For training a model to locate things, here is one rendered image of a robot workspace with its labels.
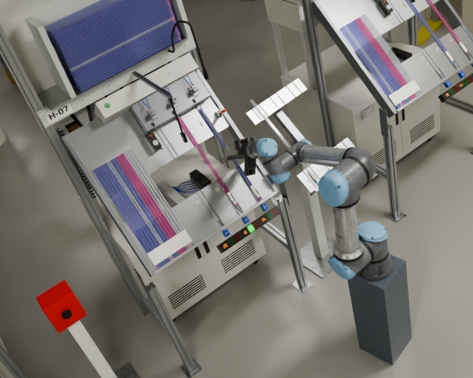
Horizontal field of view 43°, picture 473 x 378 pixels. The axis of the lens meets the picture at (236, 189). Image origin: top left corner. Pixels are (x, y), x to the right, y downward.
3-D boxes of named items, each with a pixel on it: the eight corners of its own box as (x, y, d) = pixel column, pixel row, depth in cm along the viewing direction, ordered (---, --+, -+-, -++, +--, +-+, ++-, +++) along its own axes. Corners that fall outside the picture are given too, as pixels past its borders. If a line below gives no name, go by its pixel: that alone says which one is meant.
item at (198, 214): (272, 193, 277) (274, 191, 274) (153, 271, 256) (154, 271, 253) (249, 159, 277) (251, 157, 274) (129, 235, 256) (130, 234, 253)
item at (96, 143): (227, 128, 280) (230, 125, 275) (106, 201, 259) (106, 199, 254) (188, 70, 281) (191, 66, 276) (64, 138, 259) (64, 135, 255)
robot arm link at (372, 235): (395, 248, 241) (393, 225, 233) (373, 268, 236) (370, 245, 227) (372, 235, 249) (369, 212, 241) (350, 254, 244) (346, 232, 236)
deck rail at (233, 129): (275, 193, 280) (279, 191, 274) (272, 196, 279) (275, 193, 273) (192, 68, 281) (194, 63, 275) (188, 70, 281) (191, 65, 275)
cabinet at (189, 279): (269, 260, 341) (245, 179, 303) (167, 332, 319) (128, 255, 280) (209, 210, 388) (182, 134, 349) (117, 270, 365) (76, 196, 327)
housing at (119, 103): (193, 78, 282) (199, 67, 268) (103, 128, 266) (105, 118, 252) (184, 64, 282) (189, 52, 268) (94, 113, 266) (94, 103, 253)
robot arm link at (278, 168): (301, 170, 239) (287, 147, 236) (281, 185, 234) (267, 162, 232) (290, 171, 246) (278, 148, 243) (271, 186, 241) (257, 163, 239)
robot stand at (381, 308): (412, 337, 282) (405, 260, 248) (393, 365, 273) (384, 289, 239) (378, 322, 293) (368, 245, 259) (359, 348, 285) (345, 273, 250)
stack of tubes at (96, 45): (182, 39, 264) (164, -19, 247) (80, 93, 247) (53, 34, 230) (169, 33, 273) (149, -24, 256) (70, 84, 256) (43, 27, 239)
